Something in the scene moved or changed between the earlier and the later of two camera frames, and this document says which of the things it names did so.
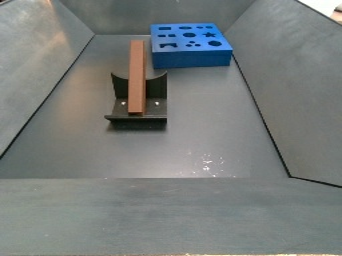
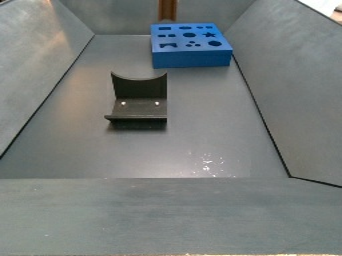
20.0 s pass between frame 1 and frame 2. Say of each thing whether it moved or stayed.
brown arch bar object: moved
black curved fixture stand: stayed
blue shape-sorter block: stayed
